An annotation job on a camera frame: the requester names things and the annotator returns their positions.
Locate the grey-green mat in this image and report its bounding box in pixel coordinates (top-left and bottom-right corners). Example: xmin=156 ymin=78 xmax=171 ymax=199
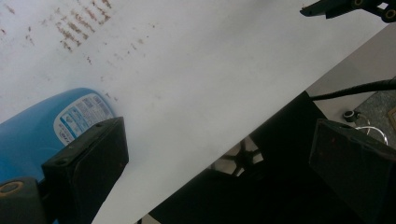
xmin=354 ymin=90 xmax=396 ymax=147

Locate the black cable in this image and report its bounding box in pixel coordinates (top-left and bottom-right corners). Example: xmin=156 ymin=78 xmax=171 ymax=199
xmin=310 ymin=77 xmax=396 ymax=102

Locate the small black cylinder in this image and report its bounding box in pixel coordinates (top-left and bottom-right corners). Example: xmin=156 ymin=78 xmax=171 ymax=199
xmin=342 ymin=109 xmax=357 ymax=123

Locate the blue bottle with white label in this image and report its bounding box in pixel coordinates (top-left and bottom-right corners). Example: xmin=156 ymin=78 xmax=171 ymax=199
xmin=0 ymin=87 xmax=118 ymax=185

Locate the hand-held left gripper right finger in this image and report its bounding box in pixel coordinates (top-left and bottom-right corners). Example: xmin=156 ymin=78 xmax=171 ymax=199
xmin=308 ymin=118 xmax=396 ymax=224

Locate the white cable loop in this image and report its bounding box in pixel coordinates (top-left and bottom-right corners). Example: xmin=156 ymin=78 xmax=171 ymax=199
xmin=354 ymin=125 xmax=389 ymax=147

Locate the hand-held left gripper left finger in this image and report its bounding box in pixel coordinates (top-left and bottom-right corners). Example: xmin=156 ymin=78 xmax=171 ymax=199
xmin=41 ymin=116 xmax=130 ymax=224

